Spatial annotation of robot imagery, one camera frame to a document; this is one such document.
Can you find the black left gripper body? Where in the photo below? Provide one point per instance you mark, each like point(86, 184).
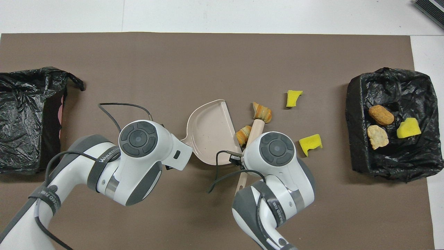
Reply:
point(169, 167)

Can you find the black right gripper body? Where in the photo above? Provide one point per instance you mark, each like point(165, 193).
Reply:
point(236, 160)

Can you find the striped croissant piece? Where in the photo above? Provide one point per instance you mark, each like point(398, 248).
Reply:
point(262, 111)
point(243, 134)

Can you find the beige hand brush black bristles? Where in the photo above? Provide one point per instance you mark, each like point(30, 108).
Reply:
point(256, 130)

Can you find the beige plastic dustpan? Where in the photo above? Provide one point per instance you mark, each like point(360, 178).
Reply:
point(211, 132)

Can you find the pale bread piece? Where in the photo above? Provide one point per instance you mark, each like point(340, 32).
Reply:
point(378, 137)

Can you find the brown oval bread roll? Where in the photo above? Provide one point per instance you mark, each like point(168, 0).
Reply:
point(381, 115)

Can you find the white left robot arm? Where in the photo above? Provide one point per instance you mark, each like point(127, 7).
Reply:
point(138, 146)

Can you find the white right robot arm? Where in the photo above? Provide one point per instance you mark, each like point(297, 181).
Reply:
point(277, 156)

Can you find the black bag lined pink bin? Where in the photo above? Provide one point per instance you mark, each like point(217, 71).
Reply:
point(24, 118)

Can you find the notched yellow sponge chunk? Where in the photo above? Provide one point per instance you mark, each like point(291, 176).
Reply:
point(309, 143)

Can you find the small yellow sponge wedge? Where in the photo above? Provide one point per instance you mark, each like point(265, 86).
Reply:
point(293, 98)

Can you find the brown paper table mat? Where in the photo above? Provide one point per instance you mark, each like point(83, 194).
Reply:
point(222, 52)

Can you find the black ribbed panel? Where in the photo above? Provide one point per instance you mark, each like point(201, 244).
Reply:
point(432, 8)

